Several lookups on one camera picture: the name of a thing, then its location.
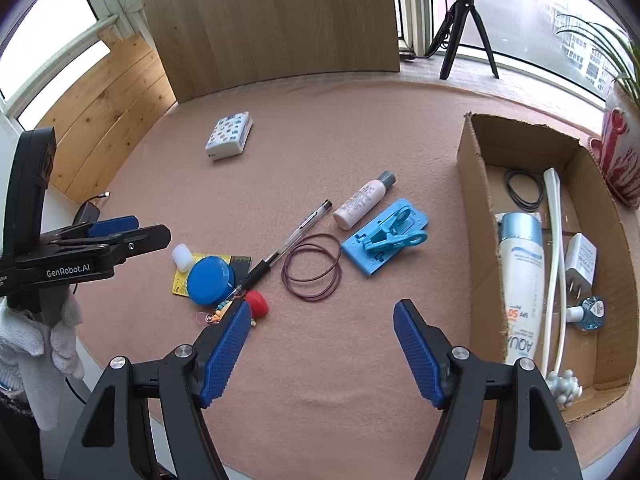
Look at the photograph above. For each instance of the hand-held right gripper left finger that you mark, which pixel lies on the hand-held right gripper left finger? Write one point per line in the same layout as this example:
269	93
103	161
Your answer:
225	355

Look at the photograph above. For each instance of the brown cardboard box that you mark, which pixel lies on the brown cardboard box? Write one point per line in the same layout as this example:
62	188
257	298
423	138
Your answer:
472	185

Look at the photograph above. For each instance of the person's left hand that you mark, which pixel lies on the person's left hand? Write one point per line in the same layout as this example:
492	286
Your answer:
45	360

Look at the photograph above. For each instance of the light wooden board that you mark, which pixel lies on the light wooden board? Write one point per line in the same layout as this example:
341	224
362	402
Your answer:
270	25

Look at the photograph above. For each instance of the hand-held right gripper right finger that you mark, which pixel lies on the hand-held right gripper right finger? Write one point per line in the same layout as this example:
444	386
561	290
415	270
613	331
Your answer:
417	355

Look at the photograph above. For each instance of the white neck massager grey balls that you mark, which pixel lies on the white neck massager grey balls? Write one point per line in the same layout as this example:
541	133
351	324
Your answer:
552	270

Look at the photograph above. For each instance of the person's left forearm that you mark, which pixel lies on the person's left forearm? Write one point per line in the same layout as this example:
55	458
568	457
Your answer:
15	435

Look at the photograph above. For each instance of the black tripod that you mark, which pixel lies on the black tripod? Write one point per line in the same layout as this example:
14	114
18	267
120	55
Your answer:
457	30

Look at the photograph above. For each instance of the yellow card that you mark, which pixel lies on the yellow card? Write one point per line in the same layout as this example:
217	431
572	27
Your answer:
179	285

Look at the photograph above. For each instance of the small clear blue bottle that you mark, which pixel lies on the small clear blue bottle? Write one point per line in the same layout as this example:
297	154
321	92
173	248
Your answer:
592	310

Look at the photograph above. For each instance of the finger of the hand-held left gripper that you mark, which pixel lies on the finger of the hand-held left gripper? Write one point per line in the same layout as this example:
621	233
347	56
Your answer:
115	225
145	237

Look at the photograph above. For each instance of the white wall charger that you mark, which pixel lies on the white wall charger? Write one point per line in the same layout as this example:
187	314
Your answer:
580	265

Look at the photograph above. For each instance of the small translucent white cap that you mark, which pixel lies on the small translucent white cap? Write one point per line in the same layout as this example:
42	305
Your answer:
182	257

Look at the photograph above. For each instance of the green spider plant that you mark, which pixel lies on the green spider plant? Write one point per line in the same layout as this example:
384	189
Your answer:
625	60

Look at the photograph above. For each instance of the white red flower pot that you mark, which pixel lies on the white red flower pot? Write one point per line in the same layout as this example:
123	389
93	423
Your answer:
620	150

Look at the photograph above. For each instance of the clear pen black grip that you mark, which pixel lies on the clear pen black grip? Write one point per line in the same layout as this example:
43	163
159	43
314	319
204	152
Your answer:
260	270

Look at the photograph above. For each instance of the blue round tin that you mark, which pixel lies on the blue round tin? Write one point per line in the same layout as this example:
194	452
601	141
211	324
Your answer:
210	280

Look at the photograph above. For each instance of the pink pot saucer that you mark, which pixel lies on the pink pot saucer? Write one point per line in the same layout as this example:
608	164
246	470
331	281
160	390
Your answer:
595	147

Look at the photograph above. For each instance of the white dotted tissue pack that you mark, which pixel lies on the white dotted tissue pack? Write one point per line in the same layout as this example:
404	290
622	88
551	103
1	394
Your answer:
227	132

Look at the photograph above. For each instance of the small lotion bottle grey cap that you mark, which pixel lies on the small lotion bottle grey cap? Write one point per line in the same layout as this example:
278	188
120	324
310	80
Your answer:
360	200

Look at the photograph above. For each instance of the light blue plastic clip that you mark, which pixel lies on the light blue plastic clip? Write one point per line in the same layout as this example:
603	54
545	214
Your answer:
395	240

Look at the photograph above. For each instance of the blue plastic phone stand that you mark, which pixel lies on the blue plastic phone stand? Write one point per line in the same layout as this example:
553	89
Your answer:
365	255

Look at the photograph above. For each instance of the pine plank panel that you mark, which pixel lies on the pine plank panel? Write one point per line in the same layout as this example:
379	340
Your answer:
110	110

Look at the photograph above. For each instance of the pink tablecloth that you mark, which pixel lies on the pink tablecloth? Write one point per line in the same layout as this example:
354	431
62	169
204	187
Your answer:
325	410

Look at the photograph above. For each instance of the small red round piece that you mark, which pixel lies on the small red round piece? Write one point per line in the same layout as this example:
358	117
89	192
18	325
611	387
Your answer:
257	304

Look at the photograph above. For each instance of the white sunscreen bottle blue cap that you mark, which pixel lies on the white sunscreen bottle blue cap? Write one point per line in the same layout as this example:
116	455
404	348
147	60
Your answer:
520	280

